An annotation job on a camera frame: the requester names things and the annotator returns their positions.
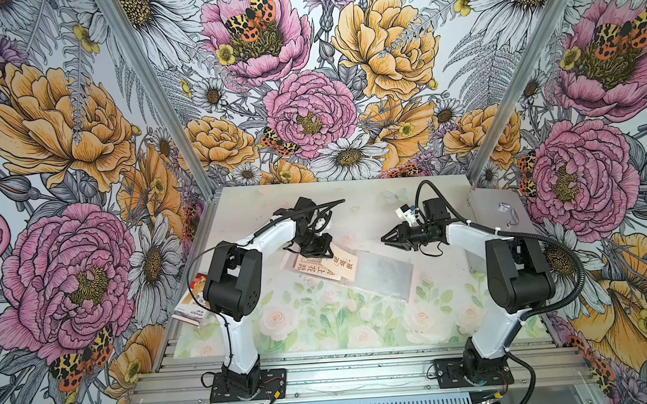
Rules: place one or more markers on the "pink photo album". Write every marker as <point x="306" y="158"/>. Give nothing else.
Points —
<point x="361" y="270"/>

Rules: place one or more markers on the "small pink card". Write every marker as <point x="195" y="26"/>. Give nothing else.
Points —
<point x="343" y="263"/>

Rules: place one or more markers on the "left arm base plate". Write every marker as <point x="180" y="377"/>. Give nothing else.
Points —
<point x="259" y="385"/>

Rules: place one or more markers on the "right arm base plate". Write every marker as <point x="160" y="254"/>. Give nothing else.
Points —
<point x="461" y="373"/>

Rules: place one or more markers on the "silver metal case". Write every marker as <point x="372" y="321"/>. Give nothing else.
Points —
<point x="500" y="208"/>

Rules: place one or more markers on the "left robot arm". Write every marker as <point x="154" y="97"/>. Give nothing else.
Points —
<point x="233" y="284"/>

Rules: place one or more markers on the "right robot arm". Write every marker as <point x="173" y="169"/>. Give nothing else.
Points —
<point x="518" y="280"/>

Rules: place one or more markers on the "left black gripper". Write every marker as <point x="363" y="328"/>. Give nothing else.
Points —
<point x="323" y="248"/>

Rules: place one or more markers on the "aluminium rail frame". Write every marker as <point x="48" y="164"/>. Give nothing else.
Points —
<point x="399" y="375"/>

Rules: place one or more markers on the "cream card with framed text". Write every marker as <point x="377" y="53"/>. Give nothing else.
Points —
<point x="323" y="268"/>

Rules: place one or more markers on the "red and white box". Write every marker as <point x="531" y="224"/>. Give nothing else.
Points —
<point x="191" y="309"/>

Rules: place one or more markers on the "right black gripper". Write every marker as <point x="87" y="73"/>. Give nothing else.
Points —
<point x="404" y="237"/>

